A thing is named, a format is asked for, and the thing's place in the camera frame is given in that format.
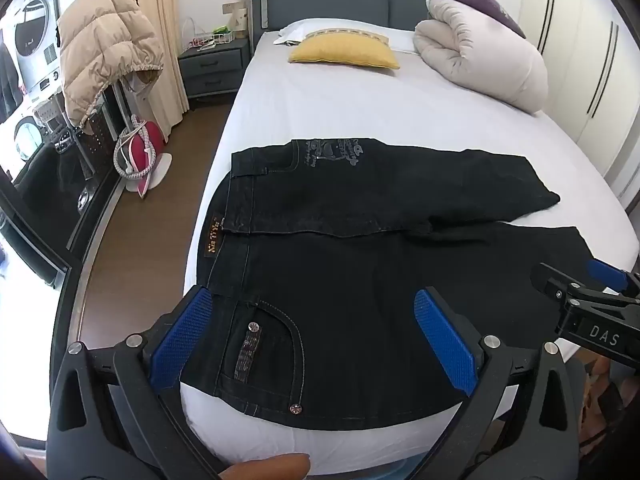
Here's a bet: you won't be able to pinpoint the grey nightstand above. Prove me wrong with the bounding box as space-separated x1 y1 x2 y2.
178 40 251 106

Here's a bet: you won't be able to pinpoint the beige puffer jacket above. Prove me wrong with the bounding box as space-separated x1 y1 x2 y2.
56 0 165 128

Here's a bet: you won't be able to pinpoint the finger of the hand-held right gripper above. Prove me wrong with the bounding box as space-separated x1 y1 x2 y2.
586 258 640 295
531 262 640 311

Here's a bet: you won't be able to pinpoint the bed with grey headboard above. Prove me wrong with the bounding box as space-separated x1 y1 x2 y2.
180 0 640 478

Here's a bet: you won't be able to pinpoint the white wire basket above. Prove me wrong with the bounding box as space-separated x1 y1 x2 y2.
182 17 236 51

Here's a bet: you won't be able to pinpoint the patterned brown cloth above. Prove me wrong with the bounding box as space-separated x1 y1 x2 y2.
575 347 640 480

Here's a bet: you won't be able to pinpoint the black denim pants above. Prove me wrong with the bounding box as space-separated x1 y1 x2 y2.
181 137 603 433

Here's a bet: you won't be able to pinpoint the white washing machine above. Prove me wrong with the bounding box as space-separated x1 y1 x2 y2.
10 0 63 88
11 107 66 163

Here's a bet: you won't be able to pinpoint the pink and white appliance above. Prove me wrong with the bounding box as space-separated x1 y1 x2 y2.
114 115 173 196

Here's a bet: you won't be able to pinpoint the cream wardrobe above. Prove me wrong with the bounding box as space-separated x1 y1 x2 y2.
517 0 640 211

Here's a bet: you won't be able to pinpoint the white pillow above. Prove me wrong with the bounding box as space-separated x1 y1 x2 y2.
274 19 418 53

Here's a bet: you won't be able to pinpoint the rolled white duvet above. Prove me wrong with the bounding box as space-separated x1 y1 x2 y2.
414 0 550 115

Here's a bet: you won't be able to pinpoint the yellow pillow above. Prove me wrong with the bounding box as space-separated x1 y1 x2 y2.
288 35 401 70

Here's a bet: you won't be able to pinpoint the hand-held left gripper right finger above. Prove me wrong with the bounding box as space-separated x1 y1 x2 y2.
412 287 593 480

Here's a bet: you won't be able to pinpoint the glass sliding door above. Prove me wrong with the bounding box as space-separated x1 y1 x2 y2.
0 0 126 311

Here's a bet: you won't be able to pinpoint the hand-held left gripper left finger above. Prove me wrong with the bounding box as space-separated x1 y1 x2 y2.
47 285 236 480

